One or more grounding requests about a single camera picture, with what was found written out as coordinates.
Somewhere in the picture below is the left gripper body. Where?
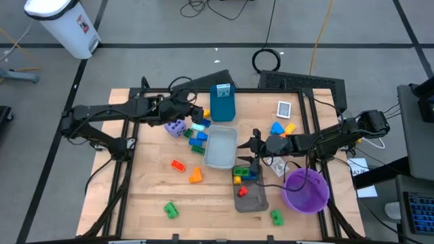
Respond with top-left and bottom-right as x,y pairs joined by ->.
159,100 -> 204,125

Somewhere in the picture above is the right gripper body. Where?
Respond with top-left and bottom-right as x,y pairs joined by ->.
252,135 -> 272,159

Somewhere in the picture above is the purple foam die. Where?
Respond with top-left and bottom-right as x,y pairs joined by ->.
164,119 -> 188,139

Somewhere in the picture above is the teal plastic bin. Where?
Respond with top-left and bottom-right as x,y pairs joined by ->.
209,84 -> 237,123

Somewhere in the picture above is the blue wedge block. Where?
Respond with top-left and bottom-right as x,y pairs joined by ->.
270,121 -> 285,136

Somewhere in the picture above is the black slanted panel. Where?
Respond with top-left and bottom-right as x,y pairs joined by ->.
171,68 -> 235,89

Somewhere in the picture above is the white plastic bin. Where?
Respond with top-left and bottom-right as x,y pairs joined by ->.
203,125 -> 238,169

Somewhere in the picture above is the smoky transparent tray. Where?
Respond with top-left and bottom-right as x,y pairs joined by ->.
232,163 -> 271,214

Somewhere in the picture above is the orange-red toy brick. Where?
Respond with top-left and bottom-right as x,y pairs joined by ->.
170,159 -> 187,173

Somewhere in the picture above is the orange peg block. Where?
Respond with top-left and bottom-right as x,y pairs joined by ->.
189,166 -> 203,184

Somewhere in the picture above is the green notched block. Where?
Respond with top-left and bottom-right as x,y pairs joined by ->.
270,209 -> 285,227
163,201 -> 180,220

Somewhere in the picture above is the purple plastic bucket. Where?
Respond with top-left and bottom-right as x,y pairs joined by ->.
281,161 -> 330,215

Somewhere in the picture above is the black perforated case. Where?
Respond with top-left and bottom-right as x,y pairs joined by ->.
257,70 -> 348,115

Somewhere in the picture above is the white paper sheet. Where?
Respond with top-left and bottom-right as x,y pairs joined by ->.
347,157 -> 378,199

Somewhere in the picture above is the white trash can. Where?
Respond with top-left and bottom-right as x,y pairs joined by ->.
23,0 -> 102,60

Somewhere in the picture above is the white computer mouse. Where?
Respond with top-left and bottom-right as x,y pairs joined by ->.
384,201 -> 403,220

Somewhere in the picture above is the grey desk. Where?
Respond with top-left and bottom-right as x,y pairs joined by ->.
395,83 -> 434,244

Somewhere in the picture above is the grey stand base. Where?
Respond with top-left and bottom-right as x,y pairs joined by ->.
0,66 -> 40,85

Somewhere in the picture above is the black computer monitor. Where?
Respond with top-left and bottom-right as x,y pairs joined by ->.
410,76 -> 434,123

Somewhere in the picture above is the backlit keyboard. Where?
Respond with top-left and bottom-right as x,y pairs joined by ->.
402,191 -> 434,237

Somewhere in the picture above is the black caster base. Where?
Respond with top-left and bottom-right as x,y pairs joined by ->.
0,105 -> 14,129

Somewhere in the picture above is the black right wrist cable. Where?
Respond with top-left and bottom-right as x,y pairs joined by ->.
254,154 -> 311,190

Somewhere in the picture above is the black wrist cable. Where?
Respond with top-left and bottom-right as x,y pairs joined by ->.
254,154 -> 311,190
167,76 -> 199,104

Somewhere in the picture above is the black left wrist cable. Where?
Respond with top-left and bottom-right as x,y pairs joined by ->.
167,76 -> 199,104

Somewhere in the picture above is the black table frame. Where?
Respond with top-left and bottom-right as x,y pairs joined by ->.
81,76 -> 366,244

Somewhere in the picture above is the black coiled cable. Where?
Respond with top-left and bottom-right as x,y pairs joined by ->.
251,0 -> 281,75

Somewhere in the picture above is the black floor cable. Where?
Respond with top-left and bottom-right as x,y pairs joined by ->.
179,0 -> 250,21

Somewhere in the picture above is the white cable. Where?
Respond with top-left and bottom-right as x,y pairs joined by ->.
359,135 -> 387,150

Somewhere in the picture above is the thin yellow cable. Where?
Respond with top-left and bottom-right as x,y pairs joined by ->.
0,26 -> 43,84

